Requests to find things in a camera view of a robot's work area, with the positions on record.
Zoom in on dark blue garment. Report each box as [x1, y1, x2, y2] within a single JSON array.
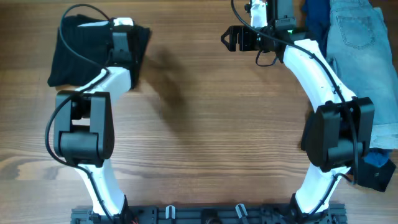
[[302, 0, 330, 57]]

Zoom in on light blue denim shorts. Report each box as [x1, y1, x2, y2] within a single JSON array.
[[326, 0, 397, 149]]

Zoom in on black garment under pile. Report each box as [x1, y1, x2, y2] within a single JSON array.
[[357, 154, 396, 192]]

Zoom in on black shorts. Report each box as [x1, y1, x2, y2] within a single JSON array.
[[47, 14, 151, 88]]

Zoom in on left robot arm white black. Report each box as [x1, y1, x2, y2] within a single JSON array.
[[47, 25, 151, 223]]

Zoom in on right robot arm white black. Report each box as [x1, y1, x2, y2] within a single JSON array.
[[221, 26, 374, 220]]

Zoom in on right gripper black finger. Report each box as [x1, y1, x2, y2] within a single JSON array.
[[221, 26, 233, 39], [221, 37, 233, 52]]

